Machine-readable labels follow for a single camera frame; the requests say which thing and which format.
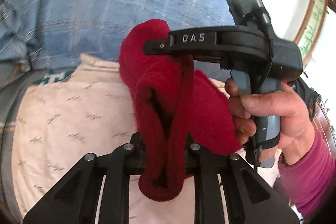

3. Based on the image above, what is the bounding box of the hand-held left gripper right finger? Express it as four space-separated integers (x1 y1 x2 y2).
184 133 299 224

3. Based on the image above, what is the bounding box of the person's right hand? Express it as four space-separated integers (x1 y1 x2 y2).
225 76 316 166

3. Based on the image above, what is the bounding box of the red knit cloth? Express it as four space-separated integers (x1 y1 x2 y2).
118 19 243 202

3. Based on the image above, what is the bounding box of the black lace cloth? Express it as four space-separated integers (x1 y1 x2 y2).
297 77 324 120

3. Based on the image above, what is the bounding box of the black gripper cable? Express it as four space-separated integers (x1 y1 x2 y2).
243 0 277 170

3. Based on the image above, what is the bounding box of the blue plaid quilt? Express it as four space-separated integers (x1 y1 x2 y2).
0 0 237 90

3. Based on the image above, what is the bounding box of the white printed cloth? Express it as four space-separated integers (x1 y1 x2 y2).
12 53 279 224

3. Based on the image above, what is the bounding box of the person's right forearm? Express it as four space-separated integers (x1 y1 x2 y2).
277 130 336 218

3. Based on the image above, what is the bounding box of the framed wall picture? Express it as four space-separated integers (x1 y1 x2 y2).
294 0 332 62

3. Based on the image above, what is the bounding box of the brown wooden furniture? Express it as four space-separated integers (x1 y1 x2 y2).
311 101 336 141

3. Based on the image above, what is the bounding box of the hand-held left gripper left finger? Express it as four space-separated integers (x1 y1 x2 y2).
23 133 144 224

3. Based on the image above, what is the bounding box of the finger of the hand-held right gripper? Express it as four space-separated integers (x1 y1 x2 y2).
143 37 172 55

